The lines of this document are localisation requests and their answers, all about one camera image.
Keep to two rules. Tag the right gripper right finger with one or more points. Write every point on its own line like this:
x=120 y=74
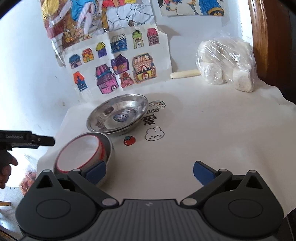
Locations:
x=213 y=181

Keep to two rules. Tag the deep steel mixing bowl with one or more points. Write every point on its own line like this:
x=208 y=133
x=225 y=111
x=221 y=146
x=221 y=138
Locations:
x=109 y=152

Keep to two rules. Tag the white red-rimmed bowl front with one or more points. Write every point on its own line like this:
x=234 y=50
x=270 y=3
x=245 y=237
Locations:
x=101 y=152

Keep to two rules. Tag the colourful houses drawing paper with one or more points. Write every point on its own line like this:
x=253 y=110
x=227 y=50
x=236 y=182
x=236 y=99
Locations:
x=115 y=61

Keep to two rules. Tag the shallow steel plate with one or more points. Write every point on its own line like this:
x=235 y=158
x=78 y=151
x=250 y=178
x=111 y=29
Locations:
x=129 y=130
x=118 y=115

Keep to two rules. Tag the cream rolled stick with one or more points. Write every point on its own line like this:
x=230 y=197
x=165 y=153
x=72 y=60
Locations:
x=185 y=74

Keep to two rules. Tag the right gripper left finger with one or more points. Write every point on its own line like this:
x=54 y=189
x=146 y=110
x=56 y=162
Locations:
x=87 y=180

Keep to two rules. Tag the boy with fan drawing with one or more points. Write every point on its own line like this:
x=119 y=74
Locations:
x=72 y=21

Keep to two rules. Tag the white red-rimmed bowl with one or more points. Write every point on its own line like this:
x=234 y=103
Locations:
x=79 y=153
x=101 y=152

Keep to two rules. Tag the brown wooden frame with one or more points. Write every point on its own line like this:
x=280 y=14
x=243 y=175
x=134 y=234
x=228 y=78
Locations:
x=272 y=44

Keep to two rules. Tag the person left hand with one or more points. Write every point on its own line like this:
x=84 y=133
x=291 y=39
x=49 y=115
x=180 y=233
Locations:
x=6 y=161

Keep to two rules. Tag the clear bag of white buns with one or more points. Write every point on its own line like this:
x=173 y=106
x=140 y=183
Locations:
x=227 y=60

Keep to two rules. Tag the girl with teddy drawing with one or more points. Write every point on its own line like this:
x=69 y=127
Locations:
x=192 y=7

